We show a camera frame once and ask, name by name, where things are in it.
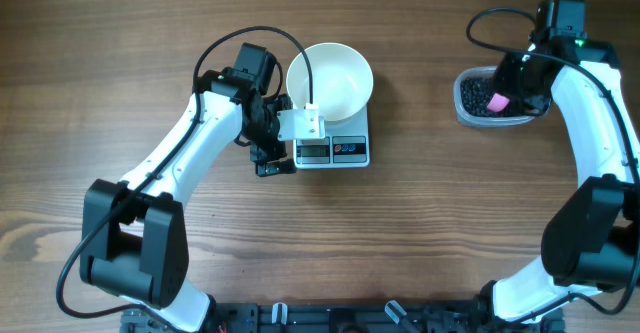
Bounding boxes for clear plastic container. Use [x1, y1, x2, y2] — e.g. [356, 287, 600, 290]
[454, 66, 552, 128]

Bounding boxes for white digital kitchen scale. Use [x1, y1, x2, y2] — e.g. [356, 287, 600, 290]
[293, 107, 370, 169]

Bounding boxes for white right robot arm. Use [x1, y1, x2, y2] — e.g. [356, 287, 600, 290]
[488, 0, 639, 329]

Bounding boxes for pink scoop with blue handle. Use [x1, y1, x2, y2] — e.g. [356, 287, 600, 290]
[486, 93, 510, 113]

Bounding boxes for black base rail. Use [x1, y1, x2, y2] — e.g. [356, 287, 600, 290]
[119, 300, 566, 333]

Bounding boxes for black beans in container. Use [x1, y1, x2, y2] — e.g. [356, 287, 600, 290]
[460, 77, 520, 118]

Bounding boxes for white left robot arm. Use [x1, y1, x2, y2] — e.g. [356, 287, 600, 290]
[78, 43, 296, 332]

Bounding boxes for white bowl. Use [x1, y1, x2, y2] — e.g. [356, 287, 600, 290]
[305, 42, 374, 122]

